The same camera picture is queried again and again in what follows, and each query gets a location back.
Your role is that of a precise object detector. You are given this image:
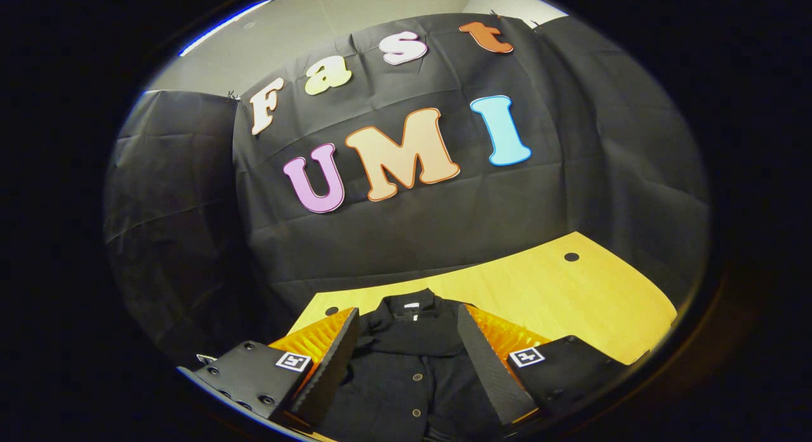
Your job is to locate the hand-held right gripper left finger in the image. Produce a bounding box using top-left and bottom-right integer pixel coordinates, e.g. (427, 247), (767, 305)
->
(180, 307), (360, 430)

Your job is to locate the black backdrop cloth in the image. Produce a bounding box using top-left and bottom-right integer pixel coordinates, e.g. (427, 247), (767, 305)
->
(103, 12), (710, 367)

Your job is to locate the black buttoned jacket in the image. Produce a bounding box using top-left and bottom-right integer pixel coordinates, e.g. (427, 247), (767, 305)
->
(314, 289), (508, 441)

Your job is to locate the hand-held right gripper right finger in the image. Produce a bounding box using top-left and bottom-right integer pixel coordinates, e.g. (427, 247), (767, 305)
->
(457, 304), (629, 427)

